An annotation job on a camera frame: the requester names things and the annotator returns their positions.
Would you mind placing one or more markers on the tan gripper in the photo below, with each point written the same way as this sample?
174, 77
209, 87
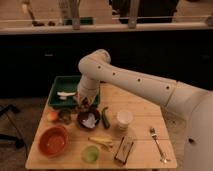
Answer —
80, 97

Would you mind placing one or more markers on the dark red grape bunch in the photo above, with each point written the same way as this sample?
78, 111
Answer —
85, 104

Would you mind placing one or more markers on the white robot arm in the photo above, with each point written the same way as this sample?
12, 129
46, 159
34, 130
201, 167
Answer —
194, 104

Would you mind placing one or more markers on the dark maroon bowl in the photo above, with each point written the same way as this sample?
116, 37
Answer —
84, 115

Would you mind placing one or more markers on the red orange bowl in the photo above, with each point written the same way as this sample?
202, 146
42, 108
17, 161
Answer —
53, 141

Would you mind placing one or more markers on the green plastic tray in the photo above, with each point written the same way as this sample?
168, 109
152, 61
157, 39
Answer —
63, 84

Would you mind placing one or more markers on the crumpled white paper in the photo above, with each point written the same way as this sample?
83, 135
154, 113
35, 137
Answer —
90, 121

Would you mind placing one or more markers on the white toy airplane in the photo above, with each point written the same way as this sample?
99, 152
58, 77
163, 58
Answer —
65, 95

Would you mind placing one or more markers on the dark metal can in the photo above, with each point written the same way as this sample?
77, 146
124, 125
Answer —
65, 116

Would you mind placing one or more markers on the green cucumber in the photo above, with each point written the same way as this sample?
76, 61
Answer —
105, 119

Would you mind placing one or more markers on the white cup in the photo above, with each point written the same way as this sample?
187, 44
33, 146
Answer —
124, 118

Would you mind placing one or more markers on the orange peach fruit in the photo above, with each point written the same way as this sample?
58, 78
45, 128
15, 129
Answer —
52, 116

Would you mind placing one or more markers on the yellow sticks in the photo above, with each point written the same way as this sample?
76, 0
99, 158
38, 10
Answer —
104, 141

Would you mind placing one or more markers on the small green cup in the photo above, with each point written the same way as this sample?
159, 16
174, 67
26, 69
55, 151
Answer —
90, 154

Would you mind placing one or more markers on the silver fork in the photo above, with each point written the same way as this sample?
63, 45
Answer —
163, 158

